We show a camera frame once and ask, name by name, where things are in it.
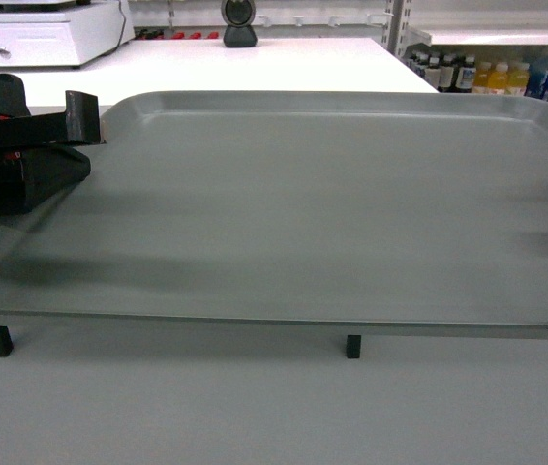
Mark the grey rectangular serving tray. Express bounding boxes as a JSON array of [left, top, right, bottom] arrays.
[[0, 91, 548, 339]]

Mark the blue drink bottle left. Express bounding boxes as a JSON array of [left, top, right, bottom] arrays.
[[525, 54, 548, 99]]

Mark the orange juice bottle right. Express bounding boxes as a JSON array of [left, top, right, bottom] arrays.
[[505, 62, 530, 97]]

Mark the orange juice bottle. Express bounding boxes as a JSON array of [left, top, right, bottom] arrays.
[[486, 62, 508, 95], [505, 62, 530, 97], [472, 62, 492, 94]]

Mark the orange juice bottle front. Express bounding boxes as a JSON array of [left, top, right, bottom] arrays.
[[486, 62, 508, 95]]

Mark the orange juice bottle back left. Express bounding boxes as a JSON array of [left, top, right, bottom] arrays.
[[472, 62, 492, 94]]

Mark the dark tea bottle blue label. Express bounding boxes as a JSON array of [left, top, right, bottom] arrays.
[[455, 55, 476, 93]]

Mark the white cash register drawer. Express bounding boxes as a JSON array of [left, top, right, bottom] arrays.
[[0, 1, 135, 68]]

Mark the red cap bottles row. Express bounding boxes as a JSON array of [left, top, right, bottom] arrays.
[[135, 28, 222, 40]]

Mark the dark tea bottle middle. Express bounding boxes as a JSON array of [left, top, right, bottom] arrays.
[[438, 53, 458, 93]]

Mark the dark tea bottle left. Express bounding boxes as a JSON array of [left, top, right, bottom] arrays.
[[422, 55, 441, 90]]

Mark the white upper shelf board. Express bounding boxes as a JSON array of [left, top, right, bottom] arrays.
[[406, 25, 548, 47]]

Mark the black round barcode scanner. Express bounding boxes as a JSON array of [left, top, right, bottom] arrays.
[[221, 0, 258, 48]]

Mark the white slotted shelf upright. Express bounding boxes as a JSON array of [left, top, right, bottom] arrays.
[[384, 0, 405, 55]]

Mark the black table leg lower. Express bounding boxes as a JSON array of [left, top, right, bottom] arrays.
[[346, 335, 362, 359]]

